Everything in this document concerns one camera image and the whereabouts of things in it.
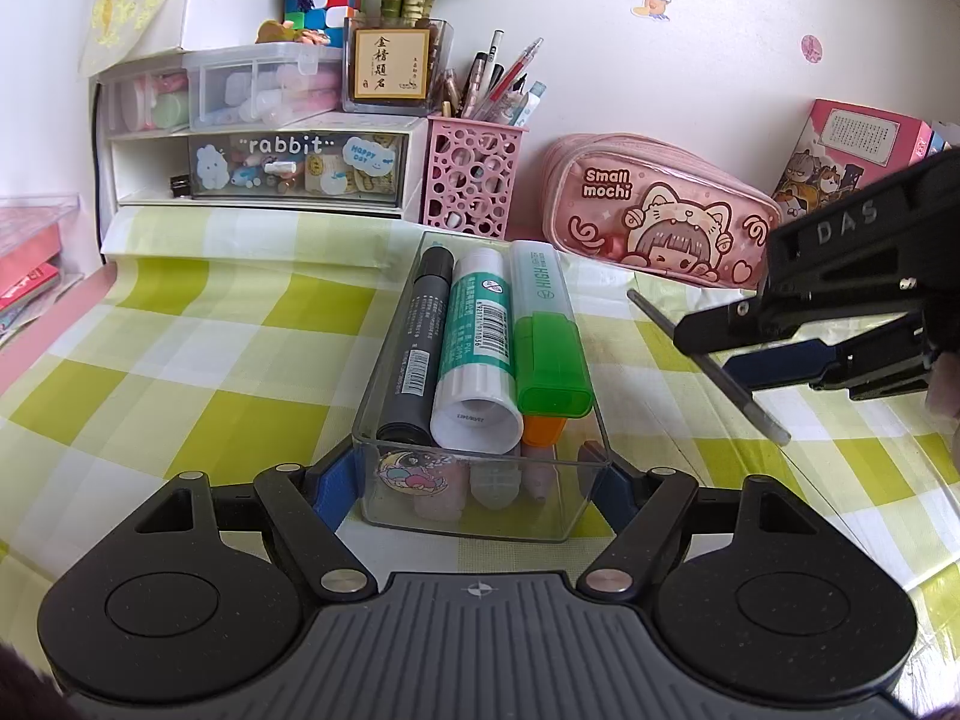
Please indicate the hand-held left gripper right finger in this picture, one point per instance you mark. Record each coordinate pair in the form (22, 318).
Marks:
(619, 499)

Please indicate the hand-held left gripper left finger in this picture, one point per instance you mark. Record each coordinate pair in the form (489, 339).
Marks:
(337, 487)

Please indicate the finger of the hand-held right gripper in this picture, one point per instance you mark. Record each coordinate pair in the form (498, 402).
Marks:
(712, 330)
(780, 369)

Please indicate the dark grey case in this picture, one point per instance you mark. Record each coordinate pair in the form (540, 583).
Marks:
(765, 416)

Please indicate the clear plastic organizer box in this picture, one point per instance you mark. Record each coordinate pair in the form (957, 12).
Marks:
(570, 510)

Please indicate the purple pen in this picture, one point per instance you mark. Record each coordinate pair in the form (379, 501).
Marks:
(538, 481)

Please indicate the orange highlighter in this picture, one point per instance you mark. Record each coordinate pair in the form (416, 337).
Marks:
(541, 433)

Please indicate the lavender highlighter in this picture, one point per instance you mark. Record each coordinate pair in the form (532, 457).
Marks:
(495, 486)

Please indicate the green highlighter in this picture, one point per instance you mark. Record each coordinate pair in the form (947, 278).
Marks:
(551, 360)

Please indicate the black marker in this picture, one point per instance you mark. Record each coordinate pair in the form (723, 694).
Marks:
(416, 330)

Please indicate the green white glue stick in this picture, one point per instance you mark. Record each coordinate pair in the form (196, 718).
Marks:
(472, 330)

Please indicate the person's right hand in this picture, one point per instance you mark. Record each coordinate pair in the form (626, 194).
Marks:
(951, 390)

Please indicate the pink cartoon pencil case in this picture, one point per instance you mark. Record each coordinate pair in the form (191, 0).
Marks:
(660, 202)

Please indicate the green checkered tablecloth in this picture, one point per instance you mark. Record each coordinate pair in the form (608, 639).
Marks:
(187, 360)

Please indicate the pink perforated pen holder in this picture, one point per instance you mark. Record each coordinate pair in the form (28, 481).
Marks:
(472, 172)

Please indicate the bunch of pens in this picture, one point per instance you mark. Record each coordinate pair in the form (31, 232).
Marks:
(495, 82)

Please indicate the white drawer unit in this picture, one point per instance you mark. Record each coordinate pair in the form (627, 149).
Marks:
(262, 165)

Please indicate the black binder clip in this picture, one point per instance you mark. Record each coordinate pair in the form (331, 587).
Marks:
(180, 187)

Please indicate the clear case with pink booklets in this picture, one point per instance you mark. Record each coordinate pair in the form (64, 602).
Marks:
(30, 262)

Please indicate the clear stackable storage box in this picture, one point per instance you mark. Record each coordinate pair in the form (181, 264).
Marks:
(146, 101)
(262, 86)

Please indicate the lucky bamboo in glass pot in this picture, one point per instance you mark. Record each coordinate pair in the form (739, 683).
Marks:
(397, 60)

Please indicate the small brown figurine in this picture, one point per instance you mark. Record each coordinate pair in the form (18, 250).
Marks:
(289, 31)

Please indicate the white storage box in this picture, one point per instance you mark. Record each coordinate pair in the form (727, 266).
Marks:
(195, 0)

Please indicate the round pink wall sticker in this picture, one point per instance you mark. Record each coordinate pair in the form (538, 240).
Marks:
(811, 46)

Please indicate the capybara wall sticker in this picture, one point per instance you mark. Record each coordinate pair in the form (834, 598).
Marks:
(651, 3)

